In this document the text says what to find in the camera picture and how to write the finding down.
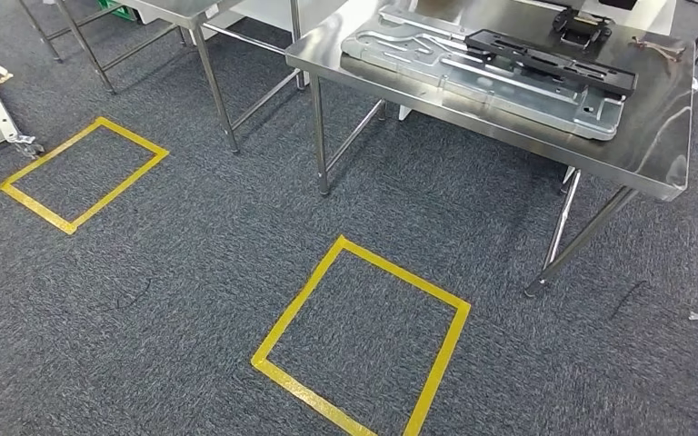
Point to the black plastic frame part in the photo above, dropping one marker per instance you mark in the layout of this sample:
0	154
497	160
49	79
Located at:
623	81

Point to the stainless steel workbench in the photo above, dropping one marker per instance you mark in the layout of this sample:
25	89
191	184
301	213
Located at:
656	138

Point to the grey metal fixture plate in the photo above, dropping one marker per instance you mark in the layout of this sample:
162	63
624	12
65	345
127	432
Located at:
505	96

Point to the stainless steel table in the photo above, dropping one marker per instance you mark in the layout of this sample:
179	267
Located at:
168	6
83	47

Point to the black clamp device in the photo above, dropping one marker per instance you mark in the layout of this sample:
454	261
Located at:
581	18

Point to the green plastic crate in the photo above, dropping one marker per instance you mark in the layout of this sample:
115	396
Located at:
117	7

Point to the white desk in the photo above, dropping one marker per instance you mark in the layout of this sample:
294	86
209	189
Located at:
650	21

